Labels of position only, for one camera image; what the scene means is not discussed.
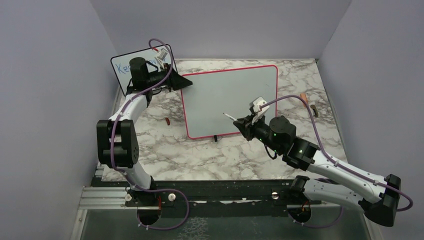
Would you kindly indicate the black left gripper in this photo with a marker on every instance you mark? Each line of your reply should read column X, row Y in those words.
column 174, row 81

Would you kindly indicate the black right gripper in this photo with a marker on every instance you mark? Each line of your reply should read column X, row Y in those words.
column 244, row 124

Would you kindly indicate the white brown whiteboard marker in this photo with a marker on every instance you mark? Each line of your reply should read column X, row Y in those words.
column 230, row 117

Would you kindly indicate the pink framed whiteboard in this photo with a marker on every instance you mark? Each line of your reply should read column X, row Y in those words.
column 217, row 95

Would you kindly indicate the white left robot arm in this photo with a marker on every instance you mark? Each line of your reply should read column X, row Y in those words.
column 117, row 143

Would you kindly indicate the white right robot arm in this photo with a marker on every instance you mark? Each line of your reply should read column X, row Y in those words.
column 374, row 195

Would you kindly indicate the black framed written whiteboard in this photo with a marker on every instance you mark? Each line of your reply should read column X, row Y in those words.
column 119, row 71

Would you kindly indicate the orange marker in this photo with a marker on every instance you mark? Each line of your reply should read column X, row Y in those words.
column 303, row 96

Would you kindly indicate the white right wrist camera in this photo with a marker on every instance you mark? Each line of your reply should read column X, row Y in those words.
column 257, row 108

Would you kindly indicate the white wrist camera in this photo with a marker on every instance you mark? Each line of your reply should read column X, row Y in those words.
column 161, row 55
column 257, row 108

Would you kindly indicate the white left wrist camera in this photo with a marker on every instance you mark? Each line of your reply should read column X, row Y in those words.
column 161, row 55

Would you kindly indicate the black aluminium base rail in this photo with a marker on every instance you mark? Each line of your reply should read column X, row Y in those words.
column 220, row 198

